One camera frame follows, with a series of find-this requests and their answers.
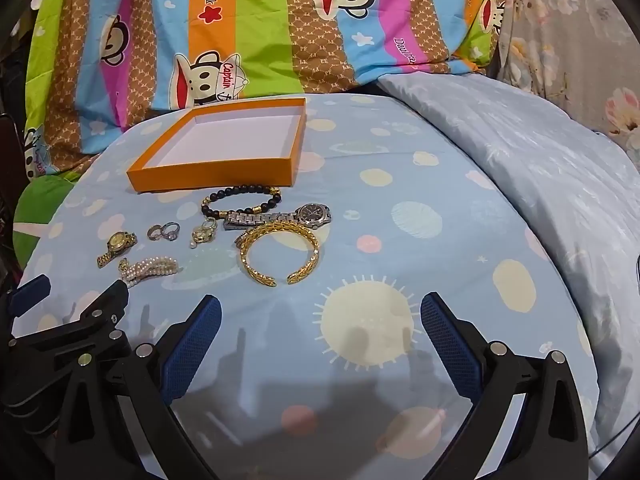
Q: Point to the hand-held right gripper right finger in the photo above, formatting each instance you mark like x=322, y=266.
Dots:
x=450, y=350

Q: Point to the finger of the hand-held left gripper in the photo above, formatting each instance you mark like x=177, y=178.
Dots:
x=102, y=305
x=31, y=292

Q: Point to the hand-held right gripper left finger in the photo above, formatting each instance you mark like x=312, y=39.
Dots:
x=192, y=350

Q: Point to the gold wristwatch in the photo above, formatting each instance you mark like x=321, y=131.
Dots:
x=119, y=242

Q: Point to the gold pendant with pearl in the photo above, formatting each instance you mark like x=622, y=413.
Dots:
x=201, y=234

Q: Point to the orange cardboard box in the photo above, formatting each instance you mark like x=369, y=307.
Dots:
x=210, y=175

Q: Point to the silver wristwatch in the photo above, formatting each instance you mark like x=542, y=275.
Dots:
x=311, y=213

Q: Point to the green cloth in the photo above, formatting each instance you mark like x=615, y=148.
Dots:
x=40, y=210

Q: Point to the blue planet print bedsheet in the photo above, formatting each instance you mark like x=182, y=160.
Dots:
x=400, y=270

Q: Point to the pale blue quilt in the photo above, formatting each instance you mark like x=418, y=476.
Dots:
x=525, y=160

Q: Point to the striped monkey print blanket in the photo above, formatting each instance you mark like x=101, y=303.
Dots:
x=260, y=20

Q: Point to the grey floral cloth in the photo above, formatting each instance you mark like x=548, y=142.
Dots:
x=565, y=25

